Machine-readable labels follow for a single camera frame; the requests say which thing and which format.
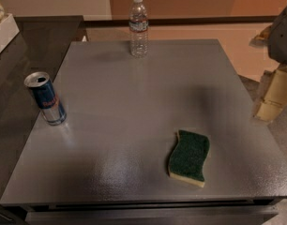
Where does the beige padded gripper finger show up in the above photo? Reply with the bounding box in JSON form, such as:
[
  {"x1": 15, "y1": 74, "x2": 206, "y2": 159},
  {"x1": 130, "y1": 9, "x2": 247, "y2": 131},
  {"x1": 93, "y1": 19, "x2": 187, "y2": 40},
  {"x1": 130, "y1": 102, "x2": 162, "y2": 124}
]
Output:
[{"x1": 253, "y1": 64, "x2": 287, "y2": 122}]

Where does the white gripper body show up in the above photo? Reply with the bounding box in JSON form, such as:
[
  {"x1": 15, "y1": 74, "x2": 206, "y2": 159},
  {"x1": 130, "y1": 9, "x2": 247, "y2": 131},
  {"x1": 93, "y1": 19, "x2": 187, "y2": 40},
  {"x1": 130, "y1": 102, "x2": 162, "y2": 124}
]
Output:
[{"x1": 268, "y1": 6, "x2": 287, "y2": 65}]

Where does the clear plastic water bottle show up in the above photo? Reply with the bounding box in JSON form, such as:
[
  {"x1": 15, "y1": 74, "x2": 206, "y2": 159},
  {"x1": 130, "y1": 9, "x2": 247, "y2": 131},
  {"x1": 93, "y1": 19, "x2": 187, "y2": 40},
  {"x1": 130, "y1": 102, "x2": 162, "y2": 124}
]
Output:
[{"x1": 128, "y1": 0, "x2": 148, "y2": 58}]

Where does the green and yellow sponge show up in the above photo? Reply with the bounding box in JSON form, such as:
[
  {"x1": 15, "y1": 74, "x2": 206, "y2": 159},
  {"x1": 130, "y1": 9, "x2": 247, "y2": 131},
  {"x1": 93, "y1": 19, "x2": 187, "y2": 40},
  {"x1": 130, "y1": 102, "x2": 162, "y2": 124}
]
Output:
[{"x1": 168, "y1": 130, "x2": 210, "y2": 188}]

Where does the dark side counter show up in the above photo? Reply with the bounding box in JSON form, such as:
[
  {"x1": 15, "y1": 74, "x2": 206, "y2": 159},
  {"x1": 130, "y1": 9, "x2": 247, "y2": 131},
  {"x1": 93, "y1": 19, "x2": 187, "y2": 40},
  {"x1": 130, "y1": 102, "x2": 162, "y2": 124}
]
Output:
[{"x1": 0, "y1": 16, "x2": 84, "y2": 200}]

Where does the blue silver Red Bull can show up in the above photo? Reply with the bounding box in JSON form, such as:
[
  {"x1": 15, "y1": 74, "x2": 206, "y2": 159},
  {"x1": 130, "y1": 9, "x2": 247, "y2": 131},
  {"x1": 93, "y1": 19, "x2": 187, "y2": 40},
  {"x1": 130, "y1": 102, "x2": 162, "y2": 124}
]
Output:
[{"x1": 24, "y1": 71, "x2": 67, "y2": 126}]

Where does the white box on counter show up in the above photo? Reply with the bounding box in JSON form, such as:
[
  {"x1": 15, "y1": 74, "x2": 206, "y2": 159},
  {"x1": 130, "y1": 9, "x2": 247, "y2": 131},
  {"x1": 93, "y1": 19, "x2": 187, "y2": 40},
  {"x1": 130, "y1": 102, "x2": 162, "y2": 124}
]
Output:
[{"x1": 0, "y1": 14, "x2": 20, "y2": 53}]

